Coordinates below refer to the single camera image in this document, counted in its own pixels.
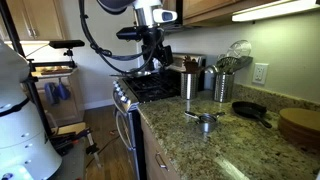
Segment black slotted spoon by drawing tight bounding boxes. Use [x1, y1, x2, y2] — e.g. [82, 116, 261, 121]
[215, 55, 239, 75]

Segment steel measuring cup marked 1/4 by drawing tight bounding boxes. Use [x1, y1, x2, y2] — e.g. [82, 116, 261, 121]
[198, 111, 226, 134]

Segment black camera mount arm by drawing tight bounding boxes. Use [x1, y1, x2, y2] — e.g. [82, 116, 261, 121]
[28, 48, 78, 69]

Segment steel holder with wooden utensils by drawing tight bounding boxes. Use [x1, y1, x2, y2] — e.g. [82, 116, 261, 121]
[180, 71, 199, 100]

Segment black bar clamp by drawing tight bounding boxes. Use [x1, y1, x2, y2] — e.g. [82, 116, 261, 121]
[85, 131, 103, 169]

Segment wooden upper cabinet over counter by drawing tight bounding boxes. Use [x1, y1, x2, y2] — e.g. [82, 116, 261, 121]
[163, 0, 320, 28]

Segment steel measuring cup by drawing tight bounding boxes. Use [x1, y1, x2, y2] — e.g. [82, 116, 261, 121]
[184, 110, 218, 125]

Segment black spatula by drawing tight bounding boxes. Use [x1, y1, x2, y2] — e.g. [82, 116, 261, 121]
[233, 55, 254, 73]

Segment wooden upper cabinet by doorway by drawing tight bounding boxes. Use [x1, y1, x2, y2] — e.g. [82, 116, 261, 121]
[0, 0, 68, 42]

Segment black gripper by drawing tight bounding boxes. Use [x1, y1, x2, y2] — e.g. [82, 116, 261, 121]
[141, 26, 174, 72]

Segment wooden cabinet under counter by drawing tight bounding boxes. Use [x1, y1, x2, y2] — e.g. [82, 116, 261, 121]
[139, 116, 181, 180]

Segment metal drawer handle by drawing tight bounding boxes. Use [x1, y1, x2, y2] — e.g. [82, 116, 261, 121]
[154, 152, 170, 171]

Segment black metal stand pole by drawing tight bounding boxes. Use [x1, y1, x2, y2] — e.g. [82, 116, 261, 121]
[0, 0, 53, 136]

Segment under-cabinet light strip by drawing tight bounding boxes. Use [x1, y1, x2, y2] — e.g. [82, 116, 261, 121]
[231, 0, 320, 23]

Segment black cast iron skillet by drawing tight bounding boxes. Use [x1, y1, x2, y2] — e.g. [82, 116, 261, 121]
[231, 100, 274, 129]

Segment dark round wooden board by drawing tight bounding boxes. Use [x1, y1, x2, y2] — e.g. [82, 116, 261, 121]
[277, 118, 320, 151]

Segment black stereo camera bar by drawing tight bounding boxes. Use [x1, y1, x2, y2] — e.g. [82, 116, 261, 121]
[48, 39, 86, 50]

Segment black orange bar clamps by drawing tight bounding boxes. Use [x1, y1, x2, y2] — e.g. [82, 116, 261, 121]
[49, 128, 93, 156]

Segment steel ladle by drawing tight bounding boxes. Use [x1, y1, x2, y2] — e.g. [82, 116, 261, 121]
[203, 64, 219, 76]

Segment wooden base cabinet with mitts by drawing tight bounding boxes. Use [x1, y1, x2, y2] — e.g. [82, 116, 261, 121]
[33, 68, 86, 127]

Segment wooden cooking utensils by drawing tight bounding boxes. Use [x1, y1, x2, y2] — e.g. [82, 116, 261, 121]
[182, 54, 205, 74]

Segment stainless steel gas stove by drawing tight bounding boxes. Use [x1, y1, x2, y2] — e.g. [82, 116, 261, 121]
[111, 68, 183, 180]

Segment steel frying pan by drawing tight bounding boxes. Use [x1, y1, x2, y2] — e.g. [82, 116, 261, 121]
[109, 68, 153, 78]

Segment blue oven mitt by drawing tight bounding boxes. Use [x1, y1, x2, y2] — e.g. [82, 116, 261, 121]
[54, 79, 72, 101]
[44, 82, 58, 106]

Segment steel holder with black utensils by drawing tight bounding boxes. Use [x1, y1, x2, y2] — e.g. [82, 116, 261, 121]
[213, 72, 235, 103]

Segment round wire strainer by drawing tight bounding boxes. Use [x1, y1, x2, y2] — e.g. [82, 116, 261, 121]
[226, 39, 253, 59]

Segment wooden tray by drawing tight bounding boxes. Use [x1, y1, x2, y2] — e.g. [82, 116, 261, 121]
[39, 66, 73, 75]

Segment white wall outlet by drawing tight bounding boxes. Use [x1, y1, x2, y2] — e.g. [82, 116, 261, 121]
[252, 62, 269, 85]

